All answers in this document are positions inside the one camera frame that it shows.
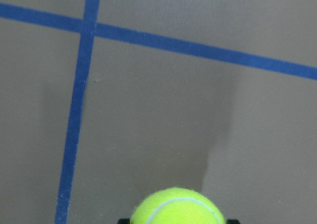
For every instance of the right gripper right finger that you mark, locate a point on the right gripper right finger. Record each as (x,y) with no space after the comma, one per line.
(233,221)

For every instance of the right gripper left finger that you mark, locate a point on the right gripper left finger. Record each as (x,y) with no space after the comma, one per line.
(124,221)

